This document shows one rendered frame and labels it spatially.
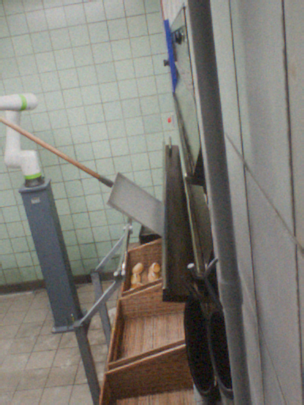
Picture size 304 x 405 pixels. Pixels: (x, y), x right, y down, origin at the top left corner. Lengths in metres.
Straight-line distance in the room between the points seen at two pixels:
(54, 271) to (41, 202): 0.56
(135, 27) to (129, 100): 0.56
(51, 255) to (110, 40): 1.72
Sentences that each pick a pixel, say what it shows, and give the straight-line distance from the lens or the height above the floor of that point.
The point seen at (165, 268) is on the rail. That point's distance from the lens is 1.29.
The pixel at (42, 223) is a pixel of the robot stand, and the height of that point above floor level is 0.92.
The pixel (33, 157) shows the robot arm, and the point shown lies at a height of 1.41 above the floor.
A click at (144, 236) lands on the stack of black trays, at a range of 3.16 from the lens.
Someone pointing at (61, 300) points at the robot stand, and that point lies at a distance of 3.67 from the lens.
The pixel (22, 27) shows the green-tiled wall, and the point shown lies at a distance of 3.88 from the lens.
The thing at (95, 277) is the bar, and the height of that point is 0.92.
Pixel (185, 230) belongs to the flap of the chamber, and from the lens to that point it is 1.59.
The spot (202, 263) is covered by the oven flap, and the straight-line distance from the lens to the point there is 1.22.
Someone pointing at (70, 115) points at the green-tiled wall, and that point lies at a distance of 3.85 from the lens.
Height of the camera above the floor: 2.04
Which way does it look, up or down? 20 degrees down
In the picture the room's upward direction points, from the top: 9 degrees counter-clockwise
